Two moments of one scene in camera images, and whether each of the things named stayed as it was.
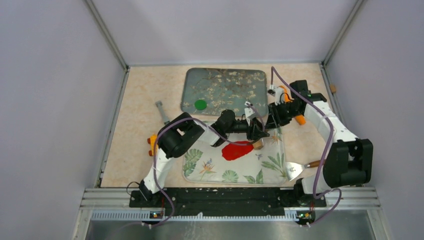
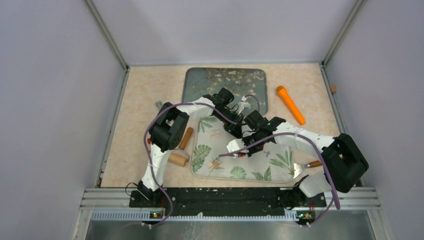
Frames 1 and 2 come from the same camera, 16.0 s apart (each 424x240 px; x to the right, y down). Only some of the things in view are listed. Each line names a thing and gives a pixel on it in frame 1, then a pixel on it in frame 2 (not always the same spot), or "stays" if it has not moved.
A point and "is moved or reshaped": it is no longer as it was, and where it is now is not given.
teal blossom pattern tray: (224, 88) stays
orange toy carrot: (300, 118) stays
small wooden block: (333, 88) stays
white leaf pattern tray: (205, 165) is moved or reshaped
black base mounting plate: (226, 202) stays
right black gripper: (274, 120) → (251, 151)
